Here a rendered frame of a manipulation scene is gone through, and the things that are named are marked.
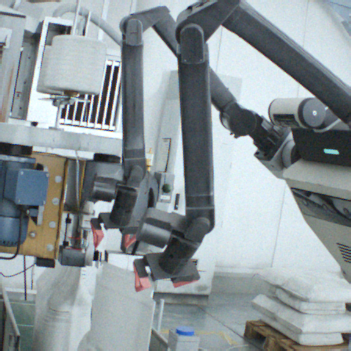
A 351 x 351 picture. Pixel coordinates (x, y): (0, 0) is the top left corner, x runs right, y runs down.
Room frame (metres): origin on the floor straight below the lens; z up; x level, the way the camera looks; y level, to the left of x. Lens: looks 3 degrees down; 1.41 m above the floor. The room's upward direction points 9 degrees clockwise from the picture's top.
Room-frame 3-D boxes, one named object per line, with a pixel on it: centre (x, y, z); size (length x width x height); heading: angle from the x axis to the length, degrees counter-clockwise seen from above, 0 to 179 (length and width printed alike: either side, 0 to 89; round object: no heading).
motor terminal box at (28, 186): (1.61, 0.39, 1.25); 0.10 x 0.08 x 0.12; 136
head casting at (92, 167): (2.07, 0.22, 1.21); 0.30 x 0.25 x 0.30; 21
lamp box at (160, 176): (2.02, 0.04, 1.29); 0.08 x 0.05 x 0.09; 21
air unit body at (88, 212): (1.86, 0.24, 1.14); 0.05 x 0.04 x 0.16; 111
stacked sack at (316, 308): (4.63, -1.13, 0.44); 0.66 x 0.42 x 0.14; 15
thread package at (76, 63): (1.74, 0.33, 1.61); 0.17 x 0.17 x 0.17
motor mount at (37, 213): (1.78, 0.41, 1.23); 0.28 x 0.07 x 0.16; 21
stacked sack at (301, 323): (4.45, -1.24, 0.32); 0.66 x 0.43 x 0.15; 113
